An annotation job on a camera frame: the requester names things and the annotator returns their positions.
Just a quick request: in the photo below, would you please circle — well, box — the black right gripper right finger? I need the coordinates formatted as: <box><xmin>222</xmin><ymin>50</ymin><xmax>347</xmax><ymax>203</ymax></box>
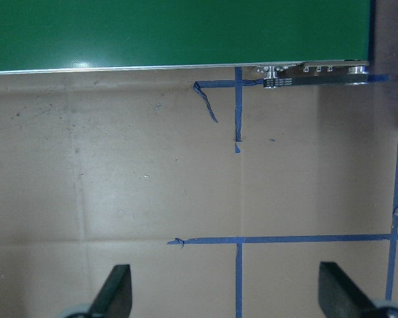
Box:
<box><xmin>318</xmin><ymin>262</ymin><xmax>376</xmax><ymax>318</ymax></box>

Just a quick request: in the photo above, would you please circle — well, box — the green conveyor belt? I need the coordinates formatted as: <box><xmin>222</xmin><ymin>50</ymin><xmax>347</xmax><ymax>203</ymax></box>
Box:
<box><xmin>0</xmin><ymin>1</ymin><xmax>372</xmax><ymax>87</ymax></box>

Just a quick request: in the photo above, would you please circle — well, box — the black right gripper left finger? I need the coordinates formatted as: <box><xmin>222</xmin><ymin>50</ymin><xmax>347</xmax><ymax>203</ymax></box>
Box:
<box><xmin>88</xmin><ymin>264</ymin><xmax>133</xmax><ymax>318</ymax></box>

